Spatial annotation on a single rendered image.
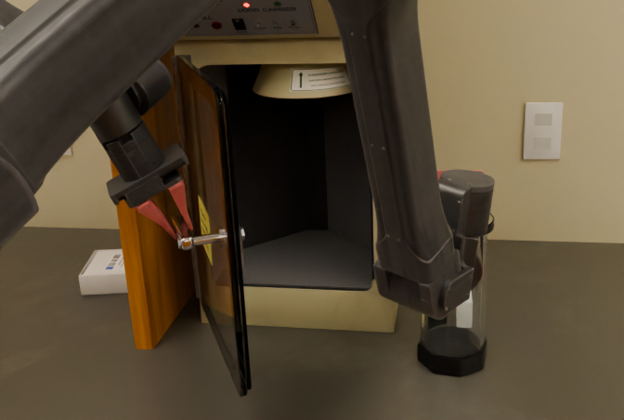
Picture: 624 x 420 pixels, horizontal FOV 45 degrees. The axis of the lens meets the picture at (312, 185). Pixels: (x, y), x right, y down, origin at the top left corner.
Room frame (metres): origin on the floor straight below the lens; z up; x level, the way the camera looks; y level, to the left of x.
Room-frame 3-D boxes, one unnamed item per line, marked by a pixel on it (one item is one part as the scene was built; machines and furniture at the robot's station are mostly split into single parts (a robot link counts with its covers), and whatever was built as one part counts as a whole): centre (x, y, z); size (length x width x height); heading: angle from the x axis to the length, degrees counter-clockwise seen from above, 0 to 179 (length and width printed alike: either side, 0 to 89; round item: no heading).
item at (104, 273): (1.31, 0.35, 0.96); 0.16 x 0.12 x 0.04; 91
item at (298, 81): (1.19, 0.00, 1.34); 0.18 x 0.18 x 0.05
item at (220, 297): (0.97, 0.14, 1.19); 0.30 x 0.01 x 0.40; 17
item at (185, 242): (0.89, 0.15, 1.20); 0.10 x 0.05 x 0.03; 17
